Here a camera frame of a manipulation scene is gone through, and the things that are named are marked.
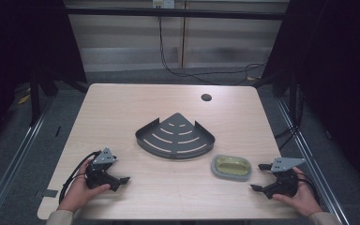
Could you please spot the small black tape strip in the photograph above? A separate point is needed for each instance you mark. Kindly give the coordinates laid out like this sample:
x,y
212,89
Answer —
x,y
58,131

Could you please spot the metal floor rail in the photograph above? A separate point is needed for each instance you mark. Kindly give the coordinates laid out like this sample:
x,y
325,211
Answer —
x,y
313,160
14,157

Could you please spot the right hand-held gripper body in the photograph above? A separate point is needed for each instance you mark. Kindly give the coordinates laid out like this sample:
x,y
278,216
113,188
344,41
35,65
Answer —
x,y
286,182

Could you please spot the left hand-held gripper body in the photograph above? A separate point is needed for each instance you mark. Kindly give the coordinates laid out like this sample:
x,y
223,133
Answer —
x,y
102,160

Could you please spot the grey tape strip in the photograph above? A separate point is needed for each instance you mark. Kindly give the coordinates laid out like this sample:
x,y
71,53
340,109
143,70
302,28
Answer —
x,y
47,193

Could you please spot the dark curtain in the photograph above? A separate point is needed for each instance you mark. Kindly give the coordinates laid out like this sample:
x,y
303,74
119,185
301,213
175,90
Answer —
x,y
18,43
340,78

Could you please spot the person's right hand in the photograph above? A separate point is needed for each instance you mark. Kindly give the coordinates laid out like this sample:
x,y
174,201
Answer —
x,y
304,198

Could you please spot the black metal stand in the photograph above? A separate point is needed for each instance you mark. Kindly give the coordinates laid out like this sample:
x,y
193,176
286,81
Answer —
x,y
34,100

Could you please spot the white wall socket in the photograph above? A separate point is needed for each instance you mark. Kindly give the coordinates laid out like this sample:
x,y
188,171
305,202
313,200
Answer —
x,y
164,3

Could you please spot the yellow floor tape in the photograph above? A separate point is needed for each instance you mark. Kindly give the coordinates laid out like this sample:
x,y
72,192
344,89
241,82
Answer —
x,y
23,99

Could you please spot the dark grey corner shelf rack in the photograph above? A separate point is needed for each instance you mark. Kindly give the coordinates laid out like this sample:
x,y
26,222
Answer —
x,y
176,120

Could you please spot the grey and yellow soap dish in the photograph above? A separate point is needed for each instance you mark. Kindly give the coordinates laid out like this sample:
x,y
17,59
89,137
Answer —
x,y
232,166

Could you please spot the black horizontal bar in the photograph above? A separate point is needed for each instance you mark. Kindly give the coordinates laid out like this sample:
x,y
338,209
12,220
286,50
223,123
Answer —
x,y
200,14

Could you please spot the person's left hand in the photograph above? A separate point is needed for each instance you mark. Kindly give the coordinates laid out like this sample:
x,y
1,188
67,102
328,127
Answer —
x,y
78,190

